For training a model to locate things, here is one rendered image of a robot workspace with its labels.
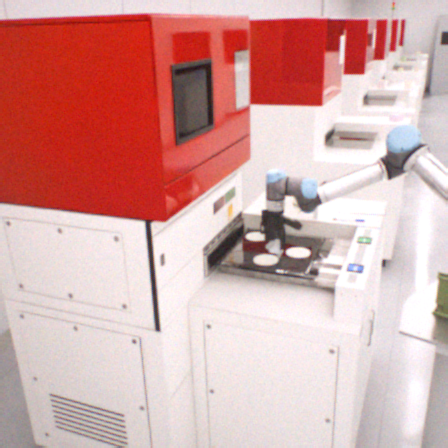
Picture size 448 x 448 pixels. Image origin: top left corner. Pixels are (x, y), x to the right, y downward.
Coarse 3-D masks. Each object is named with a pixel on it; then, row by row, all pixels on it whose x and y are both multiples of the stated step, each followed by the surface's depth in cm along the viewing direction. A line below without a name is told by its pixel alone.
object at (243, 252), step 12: (240, 240) 218; (252, 240) 217; (264, 240) 218; (288, 240) 217; (300, 240) 217; (312, 240) 216; (228, 252) 207; (240, 252) 207; (252, 252) 206; (264, 252) 206; (312, 252) 205; (252, 264) 196; (276, 264) 195; (288, 264) 195; (300, 264) 195
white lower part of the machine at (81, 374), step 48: (48, 336) 191; (96, 336) 181; (144, 336) 172; (48, 384) 201; (96, 384) 190; (144, 384) 181; (192, 384) 199; (48, 432) 213; (96, 432) 201; (144, 432) 190; (192, 432) 205
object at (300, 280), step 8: (224, 272) 207; (232, 272) 205; (240, 272) 204; (248, 272) 202; (256, 272) 201; (264, 272) 200; (272, 272) 200; (272, 280) 200; (280, 280) 198; (288, 280) 197; (296, 280) 195; (304, 280) 194; (312, 280) 193; (320, 288) 193; (328, 288) 191
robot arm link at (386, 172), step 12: (384, 156) 190; (372, 168) 190; (384, 168) 187; (336, 180) 193; (348, 180) 191; (360, 180) 190; (372, 180) 190; (384, 180) 192; (324, 192) 192; (336, 192) 192; (348, 192) 192; (300, 204) 192; (312, 204) 193
